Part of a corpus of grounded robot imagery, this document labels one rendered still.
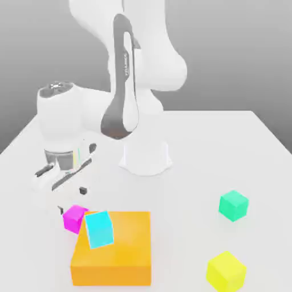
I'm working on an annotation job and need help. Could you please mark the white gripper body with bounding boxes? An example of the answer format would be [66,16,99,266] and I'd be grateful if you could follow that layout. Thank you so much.
[46,152,102,206]

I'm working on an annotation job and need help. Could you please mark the small magenta cube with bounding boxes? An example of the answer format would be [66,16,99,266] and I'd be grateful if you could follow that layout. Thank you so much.
[62,204,90,235]

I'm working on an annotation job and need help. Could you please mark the small cyan cube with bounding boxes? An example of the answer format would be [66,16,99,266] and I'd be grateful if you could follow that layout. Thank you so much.
[84,210,115,250]

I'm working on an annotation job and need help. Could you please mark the small green cube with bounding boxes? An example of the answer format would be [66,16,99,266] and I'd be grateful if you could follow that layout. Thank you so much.
[218,189,250,223]

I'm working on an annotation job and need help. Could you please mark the small yellow cube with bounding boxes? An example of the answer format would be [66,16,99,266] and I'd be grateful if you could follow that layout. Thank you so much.
[205,250,248,292]

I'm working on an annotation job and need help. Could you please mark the large orange box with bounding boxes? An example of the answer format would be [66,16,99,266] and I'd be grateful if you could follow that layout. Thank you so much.
[70,210,152,287]

